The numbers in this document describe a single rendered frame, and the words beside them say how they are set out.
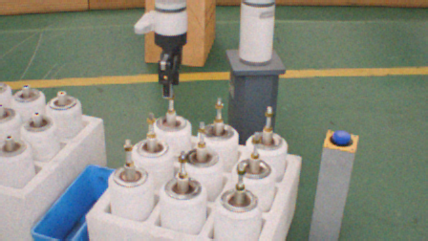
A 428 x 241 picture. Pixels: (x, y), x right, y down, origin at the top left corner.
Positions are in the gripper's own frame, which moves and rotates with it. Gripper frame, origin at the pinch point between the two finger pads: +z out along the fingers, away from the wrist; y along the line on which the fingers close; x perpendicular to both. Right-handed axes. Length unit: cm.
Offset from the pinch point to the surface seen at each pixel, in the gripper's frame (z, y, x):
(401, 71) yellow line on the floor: 35, 106, -72
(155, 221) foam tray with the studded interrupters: 17.5, -27.8, -3.2
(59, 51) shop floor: 35, 91, 74
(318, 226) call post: 25.4, -12.9, -37.9
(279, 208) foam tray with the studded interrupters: 17.2, -18.5, -28.3
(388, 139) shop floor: 35, 48, -61
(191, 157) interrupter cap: 9.9, -13.5, -7.9
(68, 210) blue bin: 28.5, -16.7, 22.6
